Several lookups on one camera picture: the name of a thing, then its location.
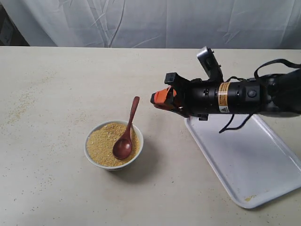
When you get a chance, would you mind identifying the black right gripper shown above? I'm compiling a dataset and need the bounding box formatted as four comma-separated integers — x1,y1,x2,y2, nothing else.
150,73,220,118

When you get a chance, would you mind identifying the dark red wooden spoon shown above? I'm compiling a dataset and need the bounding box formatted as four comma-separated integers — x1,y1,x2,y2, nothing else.
112,96,140,160

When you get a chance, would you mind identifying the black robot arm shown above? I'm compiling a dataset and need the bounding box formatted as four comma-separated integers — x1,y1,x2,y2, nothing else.
150,69,301,121

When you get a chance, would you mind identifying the yellow-brown granular powder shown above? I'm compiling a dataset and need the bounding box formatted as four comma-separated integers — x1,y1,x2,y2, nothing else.
87,122,140,167

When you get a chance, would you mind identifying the white ceramic bowl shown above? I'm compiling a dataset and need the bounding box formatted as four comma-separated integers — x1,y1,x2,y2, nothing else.
84,120,144,171

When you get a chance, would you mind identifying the white cloth backdrop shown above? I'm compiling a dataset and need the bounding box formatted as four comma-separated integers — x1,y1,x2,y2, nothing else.
1,0,301,49

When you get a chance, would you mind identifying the white rectangular plastic tray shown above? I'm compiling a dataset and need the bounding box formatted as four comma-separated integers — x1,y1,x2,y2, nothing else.
185,115,301,209

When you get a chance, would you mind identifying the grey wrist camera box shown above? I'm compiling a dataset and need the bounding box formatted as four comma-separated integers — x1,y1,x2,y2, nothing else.
197,47,223,82

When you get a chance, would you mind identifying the black cable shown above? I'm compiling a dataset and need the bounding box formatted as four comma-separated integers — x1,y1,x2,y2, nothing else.
218,58,301,134

